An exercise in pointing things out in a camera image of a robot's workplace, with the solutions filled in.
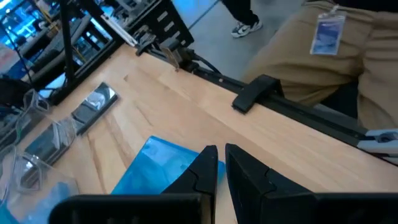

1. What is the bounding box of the clear grey jewel case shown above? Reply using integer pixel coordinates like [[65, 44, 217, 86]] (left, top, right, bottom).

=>
[[24, 119, 77, 166], [71, 82, 119, 136]]

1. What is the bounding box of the clear plastic bin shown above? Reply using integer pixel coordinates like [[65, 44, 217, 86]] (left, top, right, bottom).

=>
[[0, 144, 80, 224], [0, 88, 78, 166]]

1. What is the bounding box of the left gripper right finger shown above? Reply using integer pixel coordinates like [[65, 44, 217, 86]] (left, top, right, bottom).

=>
[[225, 143, 315, 224]]

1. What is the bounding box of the blue jewel case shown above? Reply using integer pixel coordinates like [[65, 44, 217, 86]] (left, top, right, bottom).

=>
[[111, 135, 225, 195], [0, 182, 73, 224]]

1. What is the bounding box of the ID badge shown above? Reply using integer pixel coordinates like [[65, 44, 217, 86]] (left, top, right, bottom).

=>
[[310, 4, 346, 56]]

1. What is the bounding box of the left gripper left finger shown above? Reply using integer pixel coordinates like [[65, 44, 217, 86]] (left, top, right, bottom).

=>
[[161, 145, 218, 224]]

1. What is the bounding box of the person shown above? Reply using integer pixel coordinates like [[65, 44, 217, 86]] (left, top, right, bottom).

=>
[[221, 0, 264, 39], [242, 0, 398, 131]]

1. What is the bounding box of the black frame bracket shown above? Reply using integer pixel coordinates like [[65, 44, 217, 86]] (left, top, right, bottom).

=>
[[231, 74, 284, 114]]

